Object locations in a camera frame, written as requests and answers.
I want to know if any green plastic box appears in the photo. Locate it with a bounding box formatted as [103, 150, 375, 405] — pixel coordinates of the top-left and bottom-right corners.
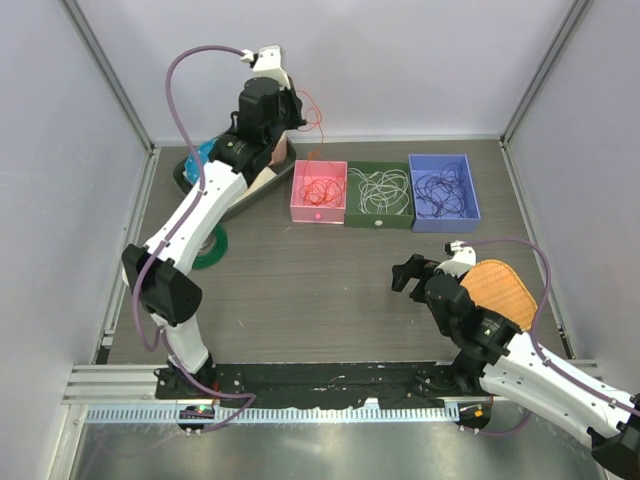
[344, 161, 415, 229]

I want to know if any blue plastic box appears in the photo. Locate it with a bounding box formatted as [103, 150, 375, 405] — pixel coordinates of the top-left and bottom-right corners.
[408, 154, 481, 233]

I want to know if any white thin cable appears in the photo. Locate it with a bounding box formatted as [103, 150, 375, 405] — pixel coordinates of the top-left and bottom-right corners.
[348, 167, 412, 217]

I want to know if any pink plastic box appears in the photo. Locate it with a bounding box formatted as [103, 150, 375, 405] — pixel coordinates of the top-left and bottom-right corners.
[290, 160, 347, 225]

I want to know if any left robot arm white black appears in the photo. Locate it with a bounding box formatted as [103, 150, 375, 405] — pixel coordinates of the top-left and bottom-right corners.
[122, 77, 306, 399]

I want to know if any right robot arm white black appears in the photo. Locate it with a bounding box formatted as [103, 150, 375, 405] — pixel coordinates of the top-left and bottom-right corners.
[391, 248, 639, 479]

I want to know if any pink mug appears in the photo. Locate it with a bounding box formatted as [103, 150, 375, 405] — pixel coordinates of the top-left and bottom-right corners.
[268, 133, 287, 167]

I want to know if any orange woven mat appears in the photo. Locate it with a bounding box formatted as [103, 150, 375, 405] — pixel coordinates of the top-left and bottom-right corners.
[461, 259, 538, 331]

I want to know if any dark green serving tray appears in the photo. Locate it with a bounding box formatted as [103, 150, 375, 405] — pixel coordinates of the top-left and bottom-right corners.
[172, 135, 297, 222]

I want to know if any beige square board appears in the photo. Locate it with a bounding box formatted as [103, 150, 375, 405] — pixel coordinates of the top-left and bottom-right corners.
[239, 167, 277, 200]

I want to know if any blue dotted plate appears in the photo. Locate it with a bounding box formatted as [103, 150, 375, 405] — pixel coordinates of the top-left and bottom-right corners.
[183, 138, 216, 185]

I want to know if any green tape roll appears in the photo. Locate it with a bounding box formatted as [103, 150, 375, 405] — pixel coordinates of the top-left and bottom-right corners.
[192, 224, 229, 270]

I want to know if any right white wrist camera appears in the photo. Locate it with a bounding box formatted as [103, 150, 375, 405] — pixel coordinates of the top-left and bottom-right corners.
[435, 240, 477, 278]

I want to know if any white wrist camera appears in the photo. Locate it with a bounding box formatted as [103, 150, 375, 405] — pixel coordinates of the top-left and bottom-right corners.
[435, 240, 477, 278]
[241, 45, 291, 90]

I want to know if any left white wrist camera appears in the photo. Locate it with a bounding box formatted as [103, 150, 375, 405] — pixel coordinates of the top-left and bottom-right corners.
[241, 45, 291, 90]

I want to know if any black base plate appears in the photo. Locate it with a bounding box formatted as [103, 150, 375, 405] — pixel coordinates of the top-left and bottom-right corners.
[154, 360, 486, 409]

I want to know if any white slotted cable duct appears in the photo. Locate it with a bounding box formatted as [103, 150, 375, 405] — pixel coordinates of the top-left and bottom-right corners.
[85, 403, 459, 425]

